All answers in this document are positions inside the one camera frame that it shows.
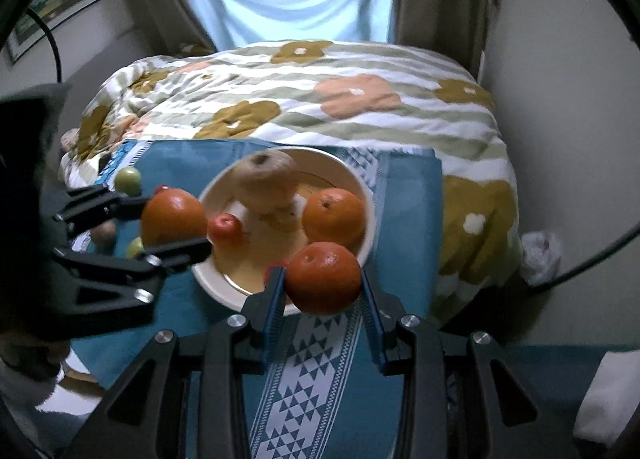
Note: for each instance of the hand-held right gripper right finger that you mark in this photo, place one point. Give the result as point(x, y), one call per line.
point(374, 324)

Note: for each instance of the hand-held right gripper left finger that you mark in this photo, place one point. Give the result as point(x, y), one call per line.
point(276, 309)

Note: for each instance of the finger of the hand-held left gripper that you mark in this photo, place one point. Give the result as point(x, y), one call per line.
point(100, 208)
point(135, 266)

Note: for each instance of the orange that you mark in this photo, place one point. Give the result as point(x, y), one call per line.
point(324, 279)
point(172, 218)
point(334, 218)

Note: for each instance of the pale round fruit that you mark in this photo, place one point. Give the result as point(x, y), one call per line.
point(262, 179)

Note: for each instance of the cream bowl with duck print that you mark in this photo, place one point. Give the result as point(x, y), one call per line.
point(345, 174)

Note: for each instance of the green round fruit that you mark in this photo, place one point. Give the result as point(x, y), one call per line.
point(134, 249)
point(127, 180)

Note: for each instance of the blue patterned tablecloth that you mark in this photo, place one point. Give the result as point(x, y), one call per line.
point(405, 219)

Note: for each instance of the grey headboard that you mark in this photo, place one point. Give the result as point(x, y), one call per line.
point(100, 56)

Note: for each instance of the white crumpled plastic bag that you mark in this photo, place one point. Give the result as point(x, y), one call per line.
point(542, 251)

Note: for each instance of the floral striped blanket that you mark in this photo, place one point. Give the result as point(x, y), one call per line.
point(350, 104)

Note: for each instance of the white hanging garment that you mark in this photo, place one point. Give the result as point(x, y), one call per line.
point(607, 399)

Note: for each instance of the framed wall poster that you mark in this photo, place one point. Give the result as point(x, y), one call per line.
point(55, 4)

